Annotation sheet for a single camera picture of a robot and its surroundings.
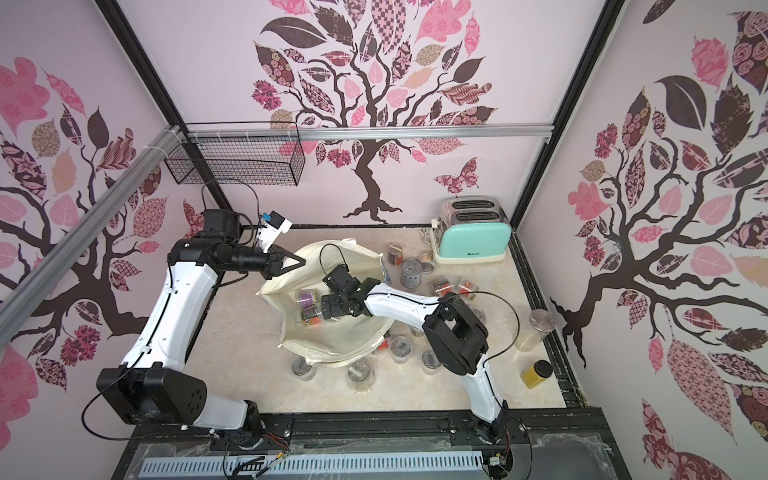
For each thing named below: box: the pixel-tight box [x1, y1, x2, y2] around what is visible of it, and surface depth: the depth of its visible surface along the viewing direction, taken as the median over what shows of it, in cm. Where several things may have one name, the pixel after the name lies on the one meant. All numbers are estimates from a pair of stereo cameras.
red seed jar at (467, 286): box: [458, 280, 479, 300], surface depth 97 cm
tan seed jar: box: [421, 250, 435, 275], surface depth 105 cm
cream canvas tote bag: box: [256, 238, 393, 367], surface depth 73 cm
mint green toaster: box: [434, 197, 513, 265], surface depth 105 cm
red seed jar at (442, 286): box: [433, 278, 453, 297], surface depth 99 cm
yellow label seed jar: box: [521, 359, 554, 389], surface depth 77 cm
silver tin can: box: [401, 258, 422, 290], surface depth 100 cm
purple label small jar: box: [298, 289, 315, 309], surface depth 92 cm
